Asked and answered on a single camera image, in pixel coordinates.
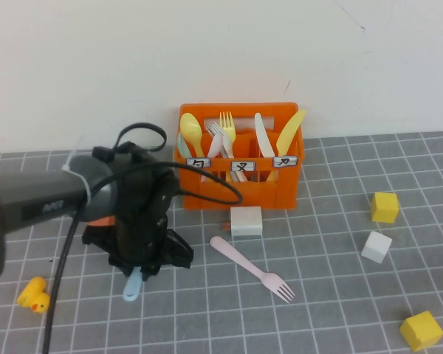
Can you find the white plastic knife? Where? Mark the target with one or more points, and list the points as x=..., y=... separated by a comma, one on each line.
x=262, y=136

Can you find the white label reading 勺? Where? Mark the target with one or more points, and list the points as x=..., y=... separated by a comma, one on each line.
x=199, y=162

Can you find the light blue plastic fork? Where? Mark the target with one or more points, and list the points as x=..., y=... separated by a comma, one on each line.
x=131, y=291

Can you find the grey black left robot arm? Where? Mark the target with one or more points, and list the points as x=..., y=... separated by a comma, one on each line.
x=29, y=199

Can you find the orange plastic cutlery holder crate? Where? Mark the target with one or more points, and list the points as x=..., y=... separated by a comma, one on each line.
x=266, y=191

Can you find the white label reading 叉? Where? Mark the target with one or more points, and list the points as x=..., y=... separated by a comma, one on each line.
x=243, y=166

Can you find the orange foam cube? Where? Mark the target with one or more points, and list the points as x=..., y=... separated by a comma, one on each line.
x=102, y=221

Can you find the white label reading 刀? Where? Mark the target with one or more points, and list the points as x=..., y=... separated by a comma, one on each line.
x=285, y=162

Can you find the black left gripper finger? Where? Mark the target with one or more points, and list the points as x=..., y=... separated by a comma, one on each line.
x=127, y=271
x=150, y=273

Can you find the white charger plug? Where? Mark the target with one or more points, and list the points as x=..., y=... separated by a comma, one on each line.
x=245, y=221

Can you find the white foam cube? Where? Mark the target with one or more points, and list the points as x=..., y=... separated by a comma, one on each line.
x=376, y=247

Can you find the yellow rubber duck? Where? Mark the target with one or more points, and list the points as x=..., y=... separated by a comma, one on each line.
x=35, y=298

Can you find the white zip tie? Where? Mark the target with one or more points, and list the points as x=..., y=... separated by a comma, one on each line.
x=85, y=184

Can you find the large pink plastic fork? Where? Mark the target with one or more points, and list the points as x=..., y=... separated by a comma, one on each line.
x=243, y=262

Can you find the pale green plastic spoon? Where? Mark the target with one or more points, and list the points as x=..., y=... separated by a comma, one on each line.
x=181, y=145

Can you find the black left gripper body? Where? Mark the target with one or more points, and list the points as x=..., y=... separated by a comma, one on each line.
x=140, y=228

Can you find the yellow plastic knife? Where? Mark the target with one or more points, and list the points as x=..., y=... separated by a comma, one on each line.
x=288, y=132

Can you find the yellow plastic spoon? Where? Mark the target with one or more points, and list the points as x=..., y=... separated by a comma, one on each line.
x=191, y=127

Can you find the yellow plastic fork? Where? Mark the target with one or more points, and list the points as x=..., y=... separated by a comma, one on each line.
x=226, y=123

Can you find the yellow foam cube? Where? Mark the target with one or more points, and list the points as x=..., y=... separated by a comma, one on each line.
x=422, y=330
x=384, y=207

